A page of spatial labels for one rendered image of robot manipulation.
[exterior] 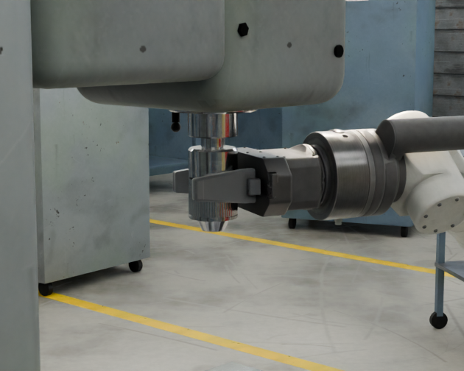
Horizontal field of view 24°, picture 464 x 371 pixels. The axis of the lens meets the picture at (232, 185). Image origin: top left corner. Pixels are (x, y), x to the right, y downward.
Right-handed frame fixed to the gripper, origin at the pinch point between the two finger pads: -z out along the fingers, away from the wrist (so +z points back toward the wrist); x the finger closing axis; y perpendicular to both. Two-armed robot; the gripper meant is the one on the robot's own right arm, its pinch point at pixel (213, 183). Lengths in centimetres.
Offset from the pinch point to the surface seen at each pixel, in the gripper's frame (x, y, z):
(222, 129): 2.4, -5.4, 0.1
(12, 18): 37.4, -15.5, -25.6
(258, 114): -904, 78, 402
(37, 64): 22.1, -12.5, -21.2
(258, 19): 11.1, -15.4, 0.0
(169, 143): -851, 96, 288
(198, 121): 1.4, -6.2, -1.9
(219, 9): 15.8, -16.1, -5.4
